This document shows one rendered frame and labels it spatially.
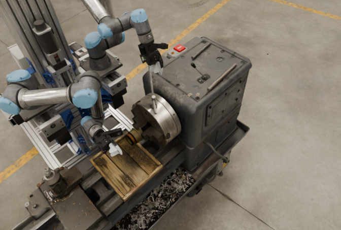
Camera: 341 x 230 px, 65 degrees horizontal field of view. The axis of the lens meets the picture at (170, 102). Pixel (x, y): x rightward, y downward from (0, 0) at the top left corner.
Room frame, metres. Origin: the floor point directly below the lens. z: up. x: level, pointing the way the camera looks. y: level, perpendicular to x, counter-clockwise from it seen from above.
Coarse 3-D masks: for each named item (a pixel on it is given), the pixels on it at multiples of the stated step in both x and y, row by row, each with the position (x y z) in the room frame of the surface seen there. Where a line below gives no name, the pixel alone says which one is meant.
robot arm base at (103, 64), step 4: (104, 56) 1.45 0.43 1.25; (108, 56) 1.49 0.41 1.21; (92, 60) 1.43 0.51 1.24; (96, 60) 1.42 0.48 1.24; (100, 60) 1.42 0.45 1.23; (104, 60) 1.43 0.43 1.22; (108, 60) 1.46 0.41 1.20; (92, 64) 1.42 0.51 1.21; (96, 64) 1.42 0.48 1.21; (100, 64) 1.41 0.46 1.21; (104, 64) 1.42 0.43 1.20; (108, 64) 1.44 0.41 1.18; (92, 68) 1.42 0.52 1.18; (96, 68) 1.40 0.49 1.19; (100, 68) 1.40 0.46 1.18; (104, 68) 1.41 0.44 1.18
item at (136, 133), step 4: (132, 128) 0.93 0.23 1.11; (140, 128) 0.93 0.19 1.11; (128, 132) 0.91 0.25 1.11; (132, 132) 0.90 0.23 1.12; (136, 132) 0.90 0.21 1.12; (140, 132) 0.90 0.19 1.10; (128, 136) 0.87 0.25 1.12; (132, 136) 0.87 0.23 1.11; (136, 136) 0.87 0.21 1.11; (140, 136) 0.88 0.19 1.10; (128, 140) 0.88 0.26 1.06; (132, 140) 0.85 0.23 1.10; (136, 140) 0.86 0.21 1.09; (140, 140) 0.87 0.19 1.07; (132, 144) 0.84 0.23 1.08
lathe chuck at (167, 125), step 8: (144, 96) 1.10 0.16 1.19; (144, 104) 1.00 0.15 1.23; (160, 104) 1.00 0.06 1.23; (144, 112) 0.98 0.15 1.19; (152, 112) 0.94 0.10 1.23; (160, 112) 0.95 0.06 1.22; (168, 112) 0.96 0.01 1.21; (152, 120) 0.93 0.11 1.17; (160, 120) 0.91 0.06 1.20; (168, 120) 0.92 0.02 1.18; (160, 128) 0.88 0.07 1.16; (168, 128) 0.89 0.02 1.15; (176, 128) 0.91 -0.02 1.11; (160, 144) 0.90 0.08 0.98
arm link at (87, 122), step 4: (88, 116) 1.05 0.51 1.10; (84, 120) 1.01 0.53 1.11; (88, 120) 1.01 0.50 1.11; (92, 120) 1.01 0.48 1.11; (84, 124) 0.99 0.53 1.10; (88, 124) 0.98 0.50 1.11; (92, 124) 0.98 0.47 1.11; (96, 124) 0.98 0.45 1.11; (88, 128) 0.96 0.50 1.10; (88, 132) 0.95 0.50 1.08
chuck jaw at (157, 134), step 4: (148, 128) 0.93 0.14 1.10; (152, 128) 0.92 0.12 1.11; (144, 132) 0.90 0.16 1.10; (148, 132) 0.90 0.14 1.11; (152, 132) 0.90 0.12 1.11; (156, 132) 0.89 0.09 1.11; (144, 136) 0.87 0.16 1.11; (148, 136) 0.87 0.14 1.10; (152, 136) 0.87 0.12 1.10; (156, 136) 0.86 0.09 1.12; (160, 136) 0.86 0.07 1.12; (164, 136) 0.86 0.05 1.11; (168, 136) 0.87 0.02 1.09; (156, 140) 0.85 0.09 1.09; (160, 140) 0.85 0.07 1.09
